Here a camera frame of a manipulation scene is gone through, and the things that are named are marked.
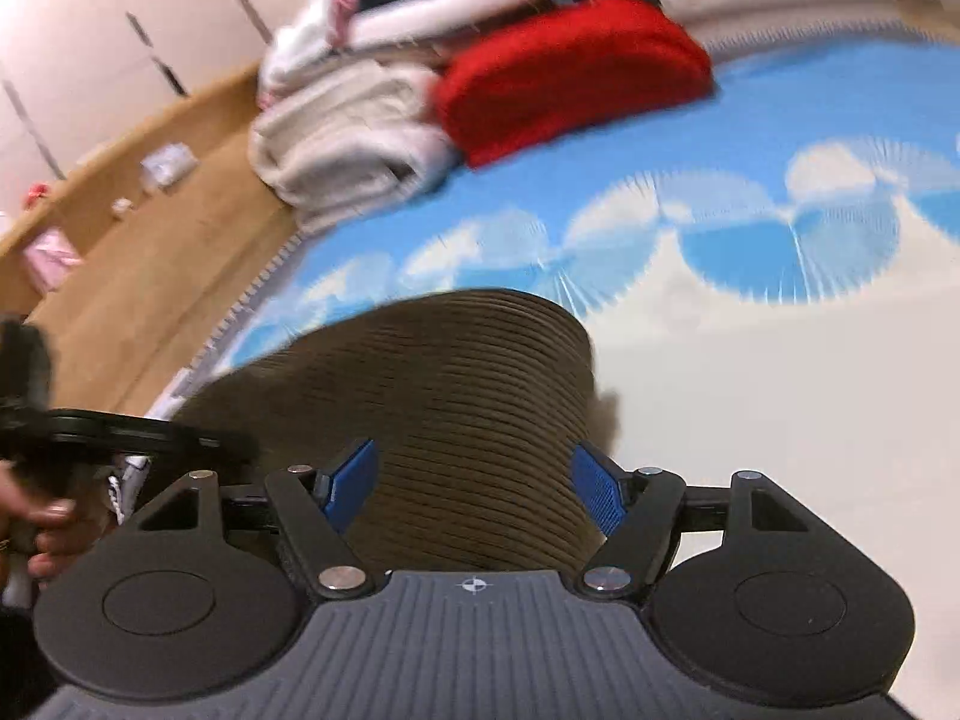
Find pink box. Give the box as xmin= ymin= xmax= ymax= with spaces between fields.
xmin=21 ymin=227 xmax=85 ymax=291

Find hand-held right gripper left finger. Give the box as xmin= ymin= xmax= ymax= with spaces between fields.
xmin=124 ymin=439 xmax=383 ymax=602

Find brown corduroy pants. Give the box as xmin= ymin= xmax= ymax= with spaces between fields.
xmin=174 ymin=287 xmax=601 ymax=575

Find red folded cloth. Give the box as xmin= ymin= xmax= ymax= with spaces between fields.
xmin=433 ymin=0 xmax=715 ymax=170

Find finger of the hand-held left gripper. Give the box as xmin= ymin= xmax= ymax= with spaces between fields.
xmin=47 ymin=409 xmax=261 ymax=471

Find pink white cloth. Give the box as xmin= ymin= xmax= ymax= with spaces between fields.
xmin=257 ymin=0 xmax=362 ymax=107

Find cream folded cloth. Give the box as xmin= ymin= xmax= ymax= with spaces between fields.
xmin=250 ymin=62 xmax=460 ymax=235

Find person's left hand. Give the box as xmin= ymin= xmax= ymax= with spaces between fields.
xmin=0 ymin=461 xmax=115 ymax=580

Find blue white cloud play mat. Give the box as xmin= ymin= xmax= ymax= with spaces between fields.
xmin=146 ymin=15 xmax=960 ymax=720

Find white packet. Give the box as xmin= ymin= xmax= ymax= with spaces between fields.
xmin=141 ymin=142 xmax=199 ymax=190

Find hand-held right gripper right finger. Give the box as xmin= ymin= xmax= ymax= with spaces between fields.
xmin=566 ymin=442 xmax=824 ymax=602

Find white wardrobe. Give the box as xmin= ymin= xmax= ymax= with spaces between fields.
xmin=0 ymin=0 xmax=316 ymax=192

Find white folded cloth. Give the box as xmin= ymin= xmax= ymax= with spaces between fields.
xmin=285 ymin=0 xmax=557 ymax=72

